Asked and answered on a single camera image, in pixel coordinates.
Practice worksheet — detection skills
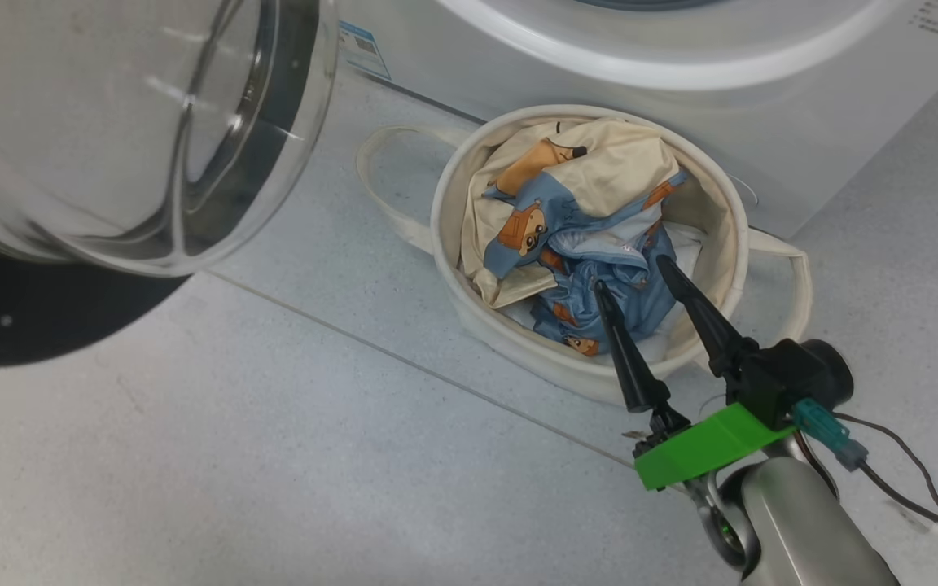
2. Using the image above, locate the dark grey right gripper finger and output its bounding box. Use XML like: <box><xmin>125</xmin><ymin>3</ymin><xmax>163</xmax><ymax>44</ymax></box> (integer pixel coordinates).
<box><xmin>656</xmin><ymin>254</ymin><xmax>759</xmax><ymax>379</ymax></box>
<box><xmin>594</xmin><ymin>280</ymin><xmax>672</xmax><ymax>414</ymax></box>

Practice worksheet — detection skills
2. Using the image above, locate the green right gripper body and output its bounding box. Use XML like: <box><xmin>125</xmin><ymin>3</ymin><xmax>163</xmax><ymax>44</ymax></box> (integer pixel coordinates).
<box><xmin>622</xmin><ymin>400</ymin><xmax>800</xmax><ymax>492</ymax></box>

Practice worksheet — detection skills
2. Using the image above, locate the blue cream bear-print garment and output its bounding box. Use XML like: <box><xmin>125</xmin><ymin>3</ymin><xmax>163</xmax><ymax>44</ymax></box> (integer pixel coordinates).
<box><xmin>459</xmin><ymin>118</ymin><xmax>691</xmax><ymax>357</ymax></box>

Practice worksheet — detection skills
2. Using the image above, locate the glass washing machine door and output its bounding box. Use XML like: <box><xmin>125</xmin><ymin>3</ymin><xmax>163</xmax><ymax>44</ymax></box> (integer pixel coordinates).
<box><xmin>0</xmin><ymin>0</ymin><xmax>341</xmax><ymax>371</ymax></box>

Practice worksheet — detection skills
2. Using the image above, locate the white cloth in basket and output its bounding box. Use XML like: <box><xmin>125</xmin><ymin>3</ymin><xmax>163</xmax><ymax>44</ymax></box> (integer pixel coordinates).
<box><xmin>658</xmin><ymin>220</ymin><xmax>712</xmax><ymax>282</ymax></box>

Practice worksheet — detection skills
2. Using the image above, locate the beige canvas laundry basket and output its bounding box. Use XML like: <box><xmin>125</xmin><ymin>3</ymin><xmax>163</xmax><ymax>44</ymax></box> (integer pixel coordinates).
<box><xmin>355</xmin><ymin>104</ymin><xmax>813</xmax><ymax>408</ymax></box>

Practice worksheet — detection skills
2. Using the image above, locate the white front-load washing machine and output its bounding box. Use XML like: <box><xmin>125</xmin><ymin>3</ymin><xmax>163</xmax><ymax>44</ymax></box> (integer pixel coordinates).
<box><xmin>337</xmin><ymin>0</ymin><xmax>938</xmax><ymax>239</ymax></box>

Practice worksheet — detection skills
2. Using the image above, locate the blue energy label sticker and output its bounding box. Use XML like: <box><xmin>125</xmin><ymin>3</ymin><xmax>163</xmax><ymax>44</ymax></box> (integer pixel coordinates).
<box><xmin>339</xmin><ymin>20</ymin><xmax>392</xmax><ymax>81</ymax></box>

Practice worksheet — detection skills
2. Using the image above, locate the right gripper cable teal plug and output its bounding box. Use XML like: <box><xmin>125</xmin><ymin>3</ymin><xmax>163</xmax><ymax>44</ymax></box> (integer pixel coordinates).
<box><xmin>791</xmin><ymin>397</ymin><xmax>938</xmax><ymax>586</ymax></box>

